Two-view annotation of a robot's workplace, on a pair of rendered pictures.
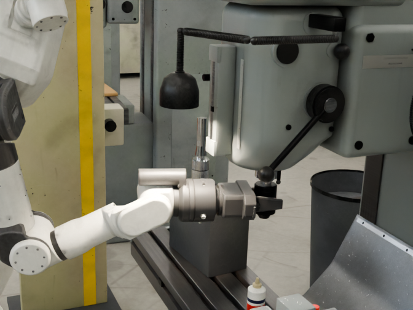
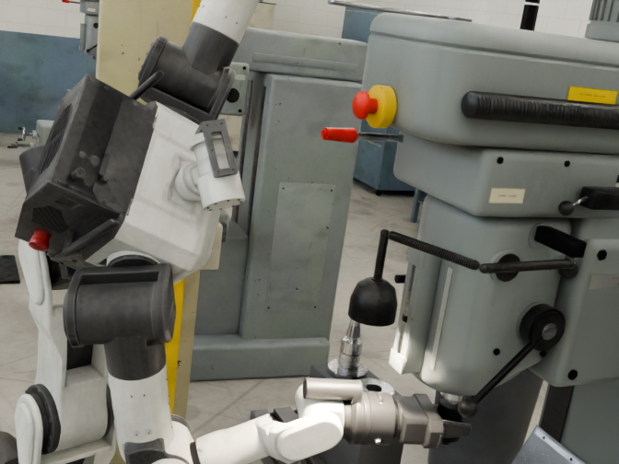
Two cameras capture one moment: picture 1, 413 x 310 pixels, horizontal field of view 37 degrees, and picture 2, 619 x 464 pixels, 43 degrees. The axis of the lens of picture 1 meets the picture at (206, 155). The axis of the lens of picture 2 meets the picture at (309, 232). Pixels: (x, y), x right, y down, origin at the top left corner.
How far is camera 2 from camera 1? 0.28 m
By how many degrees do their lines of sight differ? 3
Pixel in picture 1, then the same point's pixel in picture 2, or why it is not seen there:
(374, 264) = not seen: outside the picture
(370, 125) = (588, 352)
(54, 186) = not seen: hidden behind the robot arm
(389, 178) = (585, 392)
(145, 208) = (312, 430)
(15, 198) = (159, 410)
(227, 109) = (424, 320)
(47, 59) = (208, 237)
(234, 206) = (415, 431)
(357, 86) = (579, 308)
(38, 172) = not seen: hidden behind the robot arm
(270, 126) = (475, 350)
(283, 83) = (497, 303)
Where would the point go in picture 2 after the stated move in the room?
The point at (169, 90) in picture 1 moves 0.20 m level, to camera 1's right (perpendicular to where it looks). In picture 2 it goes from (366, 302) to (499, 319)
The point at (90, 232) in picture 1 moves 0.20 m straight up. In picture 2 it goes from (240, 450) to (253, 338)
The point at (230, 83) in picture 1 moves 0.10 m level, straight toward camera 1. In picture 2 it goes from (430, 292) to (438, 316)
